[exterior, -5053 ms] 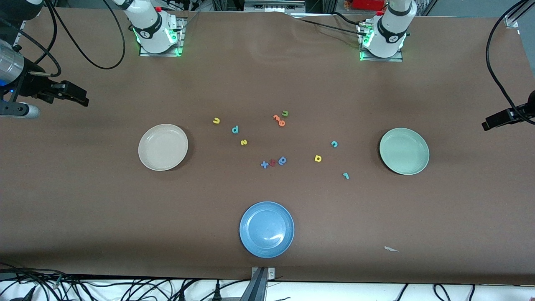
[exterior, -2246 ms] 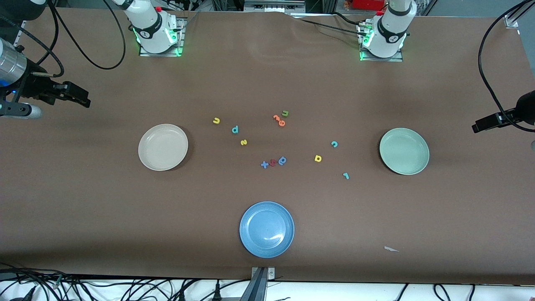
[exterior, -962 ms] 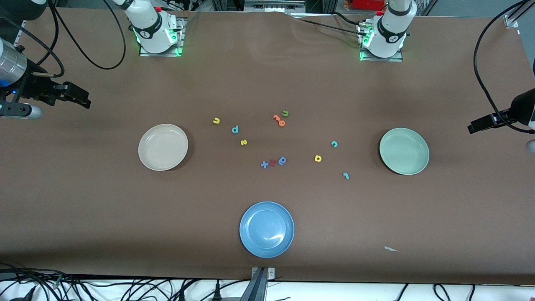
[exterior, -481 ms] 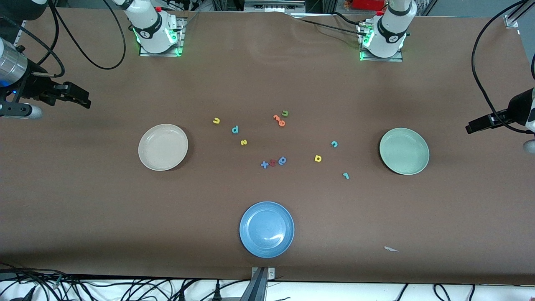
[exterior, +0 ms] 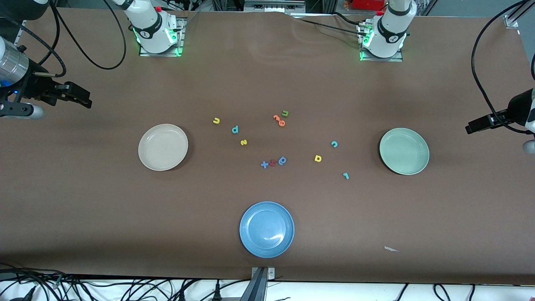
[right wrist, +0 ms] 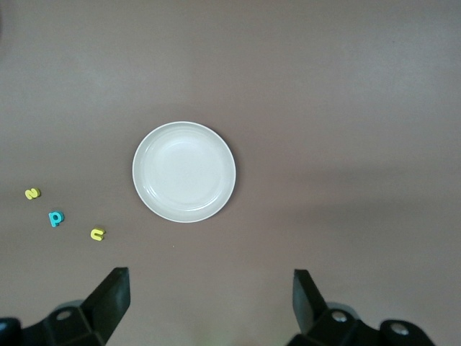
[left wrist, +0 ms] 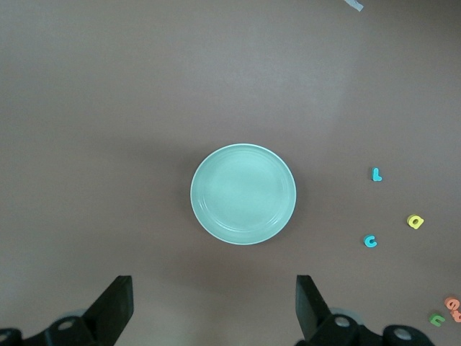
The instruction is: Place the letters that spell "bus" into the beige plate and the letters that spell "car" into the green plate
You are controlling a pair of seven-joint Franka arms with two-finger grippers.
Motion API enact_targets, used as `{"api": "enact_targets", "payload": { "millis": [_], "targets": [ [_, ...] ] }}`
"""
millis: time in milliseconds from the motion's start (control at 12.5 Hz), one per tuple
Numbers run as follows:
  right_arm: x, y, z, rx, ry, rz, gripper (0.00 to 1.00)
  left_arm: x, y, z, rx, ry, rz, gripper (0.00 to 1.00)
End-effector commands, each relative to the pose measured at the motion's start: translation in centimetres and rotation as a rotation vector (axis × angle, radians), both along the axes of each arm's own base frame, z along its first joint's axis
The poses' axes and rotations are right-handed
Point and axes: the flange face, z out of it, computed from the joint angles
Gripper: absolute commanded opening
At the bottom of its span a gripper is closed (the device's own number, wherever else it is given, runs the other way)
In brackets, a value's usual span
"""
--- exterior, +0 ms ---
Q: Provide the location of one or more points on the grey power strip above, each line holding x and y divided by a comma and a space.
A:
271, 6

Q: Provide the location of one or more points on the brown table cover sheet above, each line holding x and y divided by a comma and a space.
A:
125, 209

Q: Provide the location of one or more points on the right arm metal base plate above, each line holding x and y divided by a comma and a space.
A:
179, 46

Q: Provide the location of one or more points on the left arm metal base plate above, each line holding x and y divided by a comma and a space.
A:
399, 57

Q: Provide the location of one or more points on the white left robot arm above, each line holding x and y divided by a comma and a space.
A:
388, 33

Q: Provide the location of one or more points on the small metal mounting bracket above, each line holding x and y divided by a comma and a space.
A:
271, 272

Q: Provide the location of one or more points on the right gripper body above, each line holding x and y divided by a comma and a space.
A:
35, 87

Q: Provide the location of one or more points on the red box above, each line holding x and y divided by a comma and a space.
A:
368, 4

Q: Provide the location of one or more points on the white paper scrap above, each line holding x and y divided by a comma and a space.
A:
390, 249

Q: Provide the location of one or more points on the blue foam letter a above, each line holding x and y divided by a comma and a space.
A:
282, 161

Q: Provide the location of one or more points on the blue plate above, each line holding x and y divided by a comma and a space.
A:
266, 229

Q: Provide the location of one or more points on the grey aluminium extrusion post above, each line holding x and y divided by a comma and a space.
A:
256, 288

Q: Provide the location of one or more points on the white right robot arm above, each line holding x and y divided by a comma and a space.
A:
154, 29

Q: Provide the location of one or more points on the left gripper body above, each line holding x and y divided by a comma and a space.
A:
516, 108

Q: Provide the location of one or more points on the beige brown plate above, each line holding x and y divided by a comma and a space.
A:
163, 147

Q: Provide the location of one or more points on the pale green plate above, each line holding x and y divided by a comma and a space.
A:
404, 151

